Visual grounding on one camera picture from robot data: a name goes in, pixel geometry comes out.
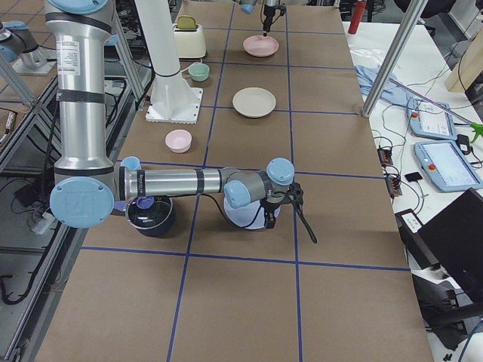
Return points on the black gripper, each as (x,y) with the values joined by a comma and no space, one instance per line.
(269,208)
(268,15)

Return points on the blue plate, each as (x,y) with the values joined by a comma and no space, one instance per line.
(248,216)

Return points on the pink plate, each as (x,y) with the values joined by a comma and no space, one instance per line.
(260,46)

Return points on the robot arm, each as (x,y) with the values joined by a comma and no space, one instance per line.
(88,179)
(248,6)

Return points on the cream toaster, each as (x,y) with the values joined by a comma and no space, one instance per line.
(189,38)

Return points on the cream plate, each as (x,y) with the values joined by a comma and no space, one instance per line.
(254,102)

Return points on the green bowl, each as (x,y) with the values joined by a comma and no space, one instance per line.
(199,72)

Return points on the red bottle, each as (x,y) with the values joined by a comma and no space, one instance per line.
(357,15)

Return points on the clear plastic bag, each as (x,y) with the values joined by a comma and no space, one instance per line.
(368,57)

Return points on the dark blue lidded pot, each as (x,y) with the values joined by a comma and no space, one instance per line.
(152,216)

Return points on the pink bowl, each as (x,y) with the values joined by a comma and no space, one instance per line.
(178,141)

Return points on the light blue cup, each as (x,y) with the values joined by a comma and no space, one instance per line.
(131,162)

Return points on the black laptop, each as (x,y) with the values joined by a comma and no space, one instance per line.
(454,237)

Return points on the lower teach pendant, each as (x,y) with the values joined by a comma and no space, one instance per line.
(446,166)

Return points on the teach pendant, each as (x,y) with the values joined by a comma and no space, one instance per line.
(428,121)
(446,166)

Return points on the upper teach pendant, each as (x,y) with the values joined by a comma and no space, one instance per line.
(428,121)

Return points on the reacher grabber stick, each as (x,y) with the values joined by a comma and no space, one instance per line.
(477,128)

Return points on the white camera mast base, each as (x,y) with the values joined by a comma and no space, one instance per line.
(172,100)

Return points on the aluminium frame post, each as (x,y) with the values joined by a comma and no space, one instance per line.
(403,33)

